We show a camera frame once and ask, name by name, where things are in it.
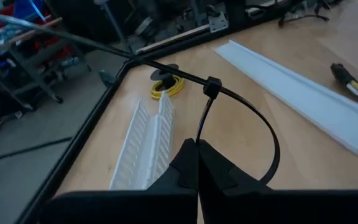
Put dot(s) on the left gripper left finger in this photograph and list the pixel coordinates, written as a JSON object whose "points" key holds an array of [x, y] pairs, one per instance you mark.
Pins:
{"points": [[135, 208]]}

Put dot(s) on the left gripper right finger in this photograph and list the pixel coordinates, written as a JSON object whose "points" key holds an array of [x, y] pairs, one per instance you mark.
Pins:
{"points": [[275, 208]]}

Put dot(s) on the white raceway cover strip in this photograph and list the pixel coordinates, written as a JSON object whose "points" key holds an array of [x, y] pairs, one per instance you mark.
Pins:
{"points": [[291, 93]]}

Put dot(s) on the metal shelving cart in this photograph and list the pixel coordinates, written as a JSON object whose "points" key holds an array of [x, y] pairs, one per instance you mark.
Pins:
{"points": [[26, 62]]}

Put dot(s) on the black eyeglasses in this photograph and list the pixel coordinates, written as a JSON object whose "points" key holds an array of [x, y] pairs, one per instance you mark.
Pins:
{"points": [[320, 16]]}

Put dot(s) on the black aluminium table frame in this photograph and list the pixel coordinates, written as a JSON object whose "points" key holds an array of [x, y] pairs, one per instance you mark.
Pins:
{"points": [[76, 146]]}

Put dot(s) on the grey metal bracket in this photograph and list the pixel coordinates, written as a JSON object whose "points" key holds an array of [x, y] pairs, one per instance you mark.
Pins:
{"points": [[218, 23]]}

